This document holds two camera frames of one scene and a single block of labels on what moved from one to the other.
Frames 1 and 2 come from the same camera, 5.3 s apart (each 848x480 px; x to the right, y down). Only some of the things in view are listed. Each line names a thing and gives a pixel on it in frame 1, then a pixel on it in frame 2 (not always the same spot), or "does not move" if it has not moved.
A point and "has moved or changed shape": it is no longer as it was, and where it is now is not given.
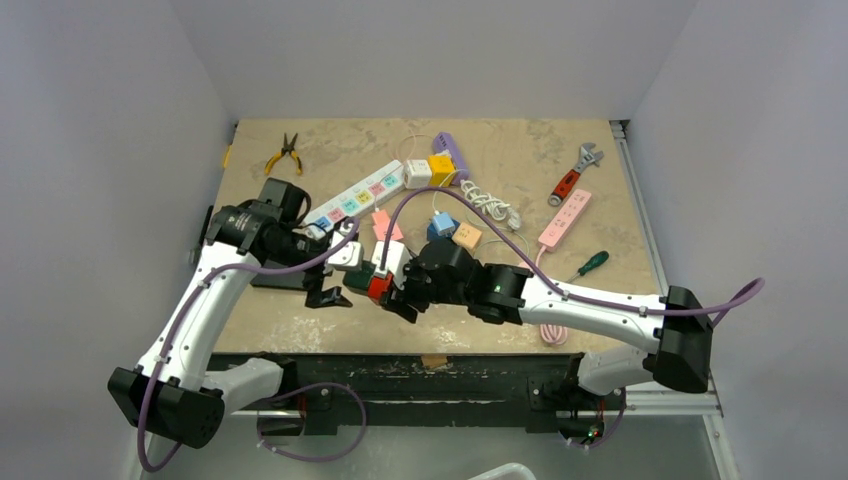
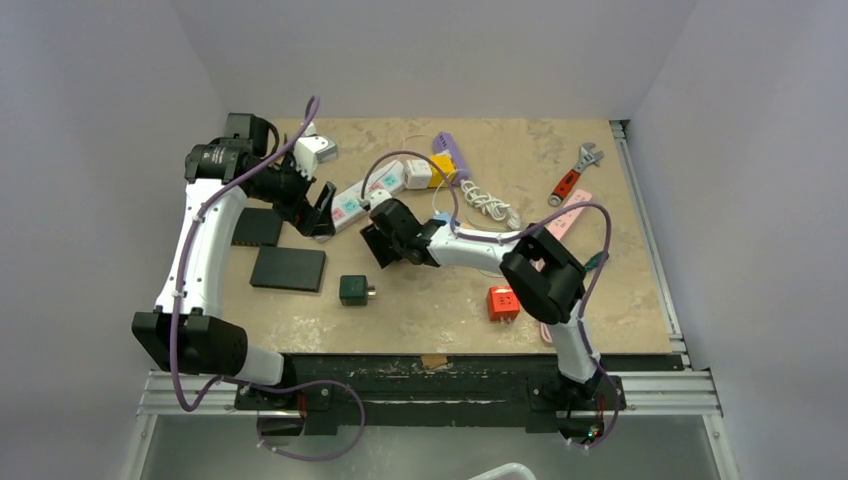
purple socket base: x=444 y=141 does not move
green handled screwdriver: x=592 y=263 does not move
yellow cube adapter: x=442 y=170 does not move
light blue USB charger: x=443 y=224 does not move
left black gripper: x=315 y=293 to x=308 y=221
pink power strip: x=564 y=219 does not move
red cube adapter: x=377 y=285 has moved or changed shape
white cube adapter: x=418 y=174 does not move
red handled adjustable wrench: x=585 y=158 does not move
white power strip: x=351 y=204 does not move
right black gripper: x=411 y=291 to x=383 y=240
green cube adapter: x=359 y=279 has moved or changed shape
